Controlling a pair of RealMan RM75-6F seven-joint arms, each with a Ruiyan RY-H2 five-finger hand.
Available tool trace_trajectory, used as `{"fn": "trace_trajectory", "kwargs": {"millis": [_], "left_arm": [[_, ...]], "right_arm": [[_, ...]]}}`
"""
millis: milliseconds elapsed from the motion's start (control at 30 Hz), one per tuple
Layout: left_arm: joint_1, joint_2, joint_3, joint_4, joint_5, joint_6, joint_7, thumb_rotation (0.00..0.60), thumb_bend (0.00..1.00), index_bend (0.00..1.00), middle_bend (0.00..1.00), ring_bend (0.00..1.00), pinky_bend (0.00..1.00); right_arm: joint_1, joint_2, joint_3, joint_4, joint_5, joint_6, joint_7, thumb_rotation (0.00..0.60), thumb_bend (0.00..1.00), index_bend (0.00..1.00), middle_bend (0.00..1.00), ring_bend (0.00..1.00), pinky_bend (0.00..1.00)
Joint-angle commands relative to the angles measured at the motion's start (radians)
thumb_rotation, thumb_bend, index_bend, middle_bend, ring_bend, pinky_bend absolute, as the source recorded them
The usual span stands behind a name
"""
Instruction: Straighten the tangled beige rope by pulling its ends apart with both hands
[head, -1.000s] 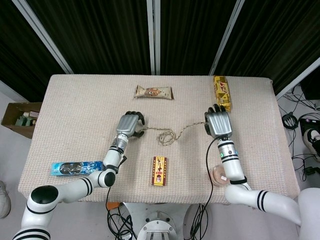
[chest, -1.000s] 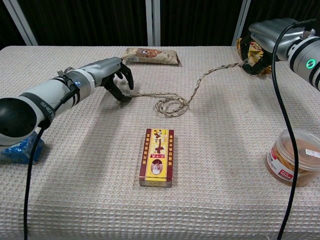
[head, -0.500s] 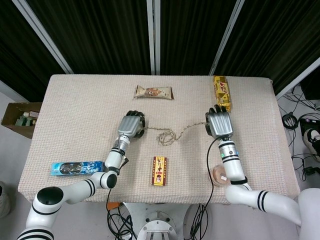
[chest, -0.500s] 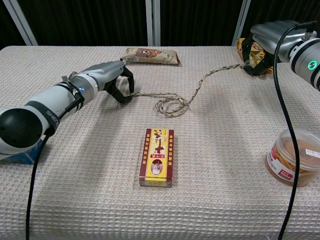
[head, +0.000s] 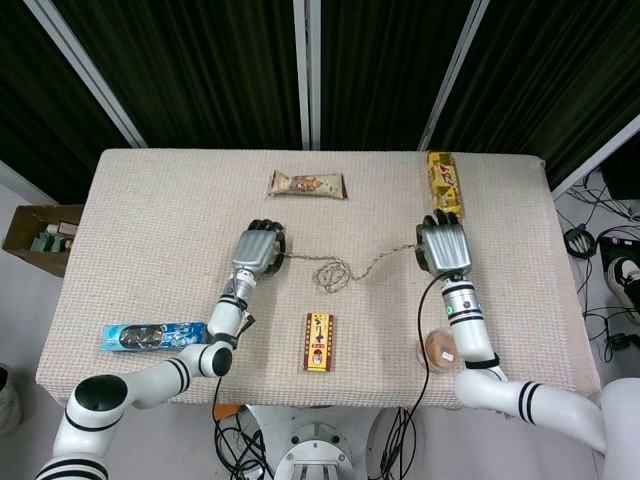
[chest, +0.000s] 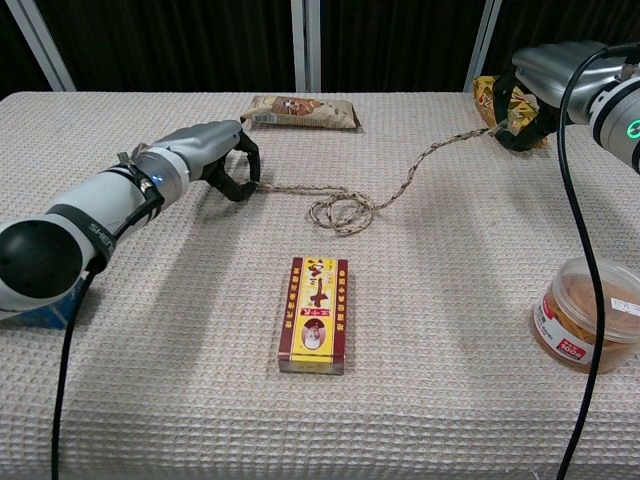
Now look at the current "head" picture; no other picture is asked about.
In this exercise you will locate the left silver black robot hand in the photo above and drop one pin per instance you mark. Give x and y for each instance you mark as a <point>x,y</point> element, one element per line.
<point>257,248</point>

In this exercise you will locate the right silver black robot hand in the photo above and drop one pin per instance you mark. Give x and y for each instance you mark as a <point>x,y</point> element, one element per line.
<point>445,245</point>

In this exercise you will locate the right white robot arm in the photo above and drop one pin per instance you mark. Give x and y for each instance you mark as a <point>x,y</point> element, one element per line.
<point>500,370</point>

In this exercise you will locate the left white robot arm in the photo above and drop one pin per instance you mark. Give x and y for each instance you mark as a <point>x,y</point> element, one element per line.
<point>165,365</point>

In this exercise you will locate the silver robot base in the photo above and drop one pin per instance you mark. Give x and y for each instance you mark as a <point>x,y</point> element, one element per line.
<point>312,452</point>

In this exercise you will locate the yellow gold snack package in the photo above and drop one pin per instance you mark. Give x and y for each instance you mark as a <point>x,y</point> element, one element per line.
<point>442,182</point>

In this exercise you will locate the brown white snack wrapper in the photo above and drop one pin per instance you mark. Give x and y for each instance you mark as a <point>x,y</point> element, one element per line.
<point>307,184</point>

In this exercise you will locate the round clear plastic cup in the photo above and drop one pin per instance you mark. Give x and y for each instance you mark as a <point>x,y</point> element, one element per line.
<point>440,350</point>

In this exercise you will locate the beige woven tablecloth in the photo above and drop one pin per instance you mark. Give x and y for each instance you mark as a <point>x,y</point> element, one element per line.
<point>150,225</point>

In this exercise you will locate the red yellow snack box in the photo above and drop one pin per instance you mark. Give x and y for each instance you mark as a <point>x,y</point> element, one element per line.
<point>320,342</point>

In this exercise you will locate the blue cookie package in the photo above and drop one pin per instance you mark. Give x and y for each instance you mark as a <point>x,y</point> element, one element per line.
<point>150,336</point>

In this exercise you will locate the orange tag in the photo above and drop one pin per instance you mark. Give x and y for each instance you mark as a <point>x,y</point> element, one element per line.
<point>226,411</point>

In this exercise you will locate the black white sneaker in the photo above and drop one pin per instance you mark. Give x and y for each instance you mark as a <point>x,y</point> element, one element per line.
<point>625,285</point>

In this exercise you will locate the brown cardboard box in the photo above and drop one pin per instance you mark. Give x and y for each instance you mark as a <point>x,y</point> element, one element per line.
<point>35,240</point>

